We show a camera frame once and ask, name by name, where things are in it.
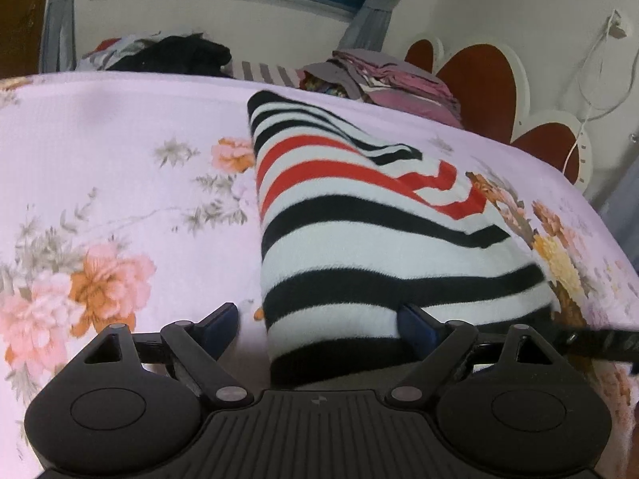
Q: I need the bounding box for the striped white red black sweater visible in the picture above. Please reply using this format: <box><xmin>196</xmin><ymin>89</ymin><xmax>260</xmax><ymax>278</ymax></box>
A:
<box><xmin>248</xmin><ymin>91</ymin><xmax>559</xmax><ymax>389</ymax></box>

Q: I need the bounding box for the black clothes pile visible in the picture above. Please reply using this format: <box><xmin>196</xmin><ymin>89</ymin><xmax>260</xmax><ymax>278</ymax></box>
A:
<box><xmin>76</xmin><ymin>32</ymin><xmax>232</xmax><ymax>78</ymax></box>

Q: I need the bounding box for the blue grey right curtain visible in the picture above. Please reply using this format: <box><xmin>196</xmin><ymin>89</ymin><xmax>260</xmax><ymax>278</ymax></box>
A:
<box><xmin>599</xmin><ymin>163</ymin><xmax>639</xmax><ymax>269</ymax></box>

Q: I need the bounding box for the pink floral bed blanket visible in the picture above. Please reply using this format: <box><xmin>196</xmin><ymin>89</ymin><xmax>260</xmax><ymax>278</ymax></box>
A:
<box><xmin>1</xmin><ymin>73</ymin><xmax>638</xmax><ymax>478</ymax></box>

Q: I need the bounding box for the folded pink grey bedding stack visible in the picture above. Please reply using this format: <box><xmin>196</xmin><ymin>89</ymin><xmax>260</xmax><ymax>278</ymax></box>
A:
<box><xmin>298</xmin><ymin>49</ymin><xmax>462</xmax><ymax>129</ymax></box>

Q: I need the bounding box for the red white scalloped headboard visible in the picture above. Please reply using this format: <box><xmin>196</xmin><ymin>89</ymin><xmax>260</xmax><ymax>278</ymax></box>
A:
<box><xmin>405</xmin><ymin>36</ymin><xmax>593</xmax><ymax>192</ymax></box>

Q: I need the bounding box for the grey white striped cloth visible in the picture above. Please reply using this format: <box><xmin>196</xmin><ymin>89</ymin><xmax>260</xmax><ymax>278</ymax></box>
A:
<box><xmin>222</xmin><ymin>61</ymin><xmax>301</xmax><ymax>89</ymax></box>

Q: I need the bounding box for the grey curtain by door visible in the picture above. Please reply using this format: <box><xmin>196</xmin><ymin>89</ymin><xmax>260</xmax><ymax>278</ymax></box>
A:
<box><xmin>39</xmin><ymin>0</ymin><xmax>76</xmax><ymax>73</ymax></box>

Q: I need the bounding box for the grey curtain by headboard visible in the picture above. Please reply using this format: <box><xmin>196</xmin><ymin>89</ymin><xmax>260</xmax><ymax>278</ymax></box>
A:
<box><xmin>338</xmin><ymin>0</ymin><xmax>401</xmax><ymax>51</ymax></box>

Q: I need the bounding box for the brown wooden door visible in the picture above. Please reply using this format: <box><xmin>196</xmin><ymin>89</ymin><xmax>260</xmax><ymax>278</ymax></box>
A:
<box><xmin>0</xmin><ymin>0</ymin><xmax>46</xmax><ymax>78</ymax></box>

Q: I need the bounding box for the white wall cable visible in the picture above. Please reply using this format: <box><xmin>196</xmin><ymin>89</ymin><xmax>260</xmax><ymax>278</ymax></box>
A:
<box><xmin>561</xmin><ymin>6</ymin><xmax>633</xmax><ymax>186</ymax></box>

